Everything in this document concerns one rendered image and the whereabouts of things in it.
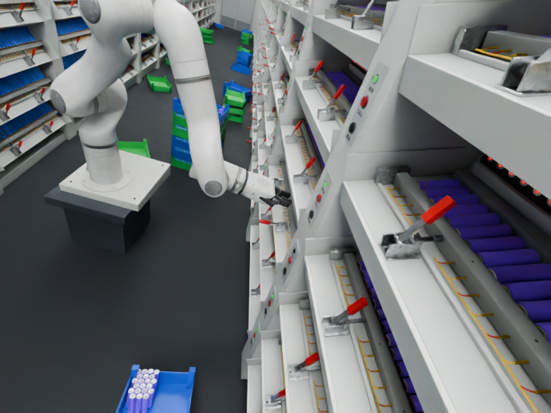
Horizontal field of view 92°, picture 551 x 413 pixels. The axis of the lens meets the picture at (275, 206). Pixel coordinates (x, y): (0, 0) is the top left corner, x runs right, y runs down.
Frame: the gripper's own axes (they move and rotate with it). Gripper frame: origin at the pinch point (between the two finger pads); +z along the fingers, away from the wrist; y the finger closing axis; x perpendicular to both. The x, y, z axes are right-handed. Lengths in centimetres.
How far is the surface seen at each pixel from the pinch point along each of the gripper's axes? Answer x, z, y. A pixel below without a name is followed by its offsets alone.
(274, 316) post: 14.5, 1.3, -34.6
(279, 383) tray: 25, 8, -47
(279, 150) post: -0.2, 1.0, 35.4
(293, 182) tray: -11.1, -3.8, -7.3
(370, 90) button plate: -42, -12, -30
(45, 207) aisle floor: 81, -88, 39
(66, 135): 83, -111, 106
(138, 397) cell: 56, -23, -43
